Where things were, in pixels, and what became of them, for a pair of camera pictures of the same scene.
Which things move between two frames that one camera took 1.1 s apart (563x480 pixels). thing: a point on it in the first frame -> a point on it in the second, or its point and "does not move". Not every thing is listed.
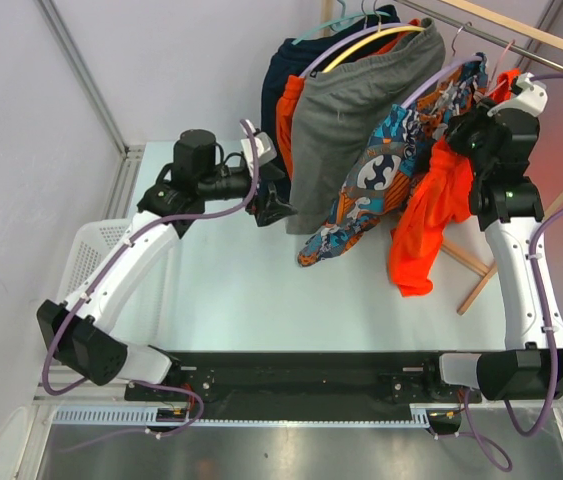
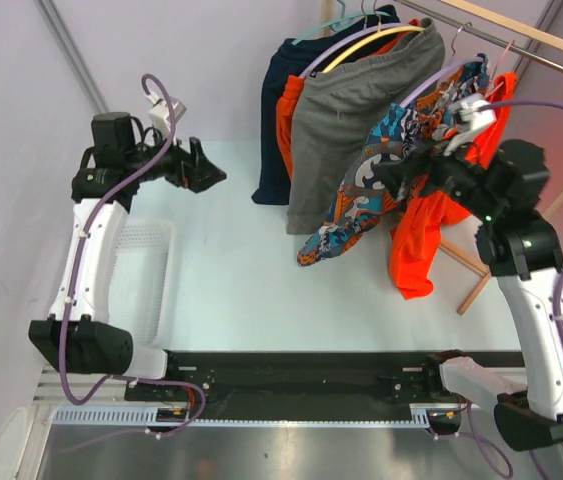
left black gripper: x=272 y=207 -> x=192 y=170
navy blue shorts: x=289 y=60 does not move
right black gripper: x=462 y=124 -> x=398 y=174
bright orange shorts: x=444 y=190 does not move
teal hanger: x=343 y=22 does not move
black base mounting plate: x=299 y=378 does not move
